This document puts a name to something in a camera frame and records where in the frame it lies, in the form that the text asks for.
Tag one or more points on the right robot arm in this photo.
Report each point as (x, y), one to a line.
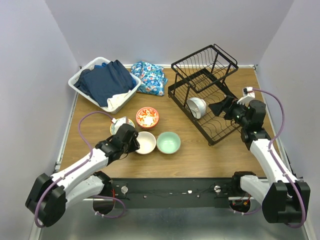
(283, 199)

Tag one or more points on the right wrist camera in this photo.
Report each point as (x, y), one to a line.
(248, 95)

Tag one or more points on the yellow sun patterned bowl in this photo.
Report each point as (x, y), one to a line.
(114, 129)

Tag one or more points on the white ribbed bowl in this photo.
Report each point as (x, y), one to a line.
(197, 107)

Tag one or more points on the beige bowl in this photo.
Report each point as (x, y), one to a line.
(147, 143)

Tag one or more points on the black wire dish rack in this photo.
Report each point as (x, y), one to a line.
(203, 74)

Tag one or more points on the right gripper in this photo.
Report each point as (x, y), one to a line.
(228, 102)

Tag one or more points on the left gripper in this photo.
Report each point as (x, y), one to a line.
(135, 145)

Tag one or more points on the navy blue clothes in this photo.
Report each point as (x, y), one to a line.
(104, 81)

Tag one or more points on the blue white patterned bowl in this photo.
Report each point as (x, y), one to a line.
(146, 126)

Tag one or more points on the blue floral cloth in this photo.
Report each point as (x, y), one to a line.
(152, 76)

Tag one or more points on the mint green bowl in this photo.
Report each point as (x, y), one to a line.
(168, 142)

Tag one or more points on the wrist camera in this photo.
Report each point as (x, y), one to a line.
(120, 121)
(248, 95)

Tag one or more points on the white cloth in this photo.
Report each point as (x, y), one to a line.
(116, 100)

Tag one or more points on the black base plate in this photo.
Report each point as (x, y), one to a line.
(165, 193)

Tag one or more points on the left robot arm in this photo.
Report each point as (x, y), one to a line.
(51, 195)

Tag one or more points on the orange white floral bowl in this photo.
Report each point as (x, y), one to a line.
(147, 116)

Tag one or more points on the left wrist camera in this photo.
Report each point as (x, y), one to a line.
(120, 121)

